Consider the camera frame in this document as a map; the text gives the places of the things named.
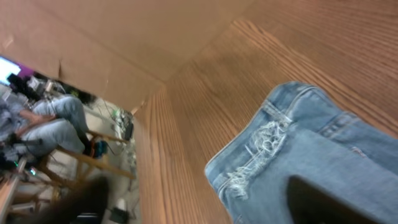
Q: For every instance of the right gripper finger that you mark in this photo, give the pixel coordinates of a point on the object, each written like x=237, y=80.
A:
x=317, y=202

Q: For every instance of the light blue denim jeans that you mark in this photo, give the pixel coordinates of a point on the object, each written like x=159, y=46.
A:
x=298, y=132

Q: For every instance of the wooden chair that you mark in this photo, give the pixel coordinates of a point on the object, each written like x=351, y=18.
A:
x=85, y=166

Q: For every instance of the seated person in background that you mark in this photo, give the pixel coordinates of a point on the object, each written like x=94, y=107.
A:
x=38, y=131

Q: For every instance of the computer monitor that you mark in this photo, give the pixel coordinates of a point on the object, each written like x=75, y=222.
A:
x=8, y=68

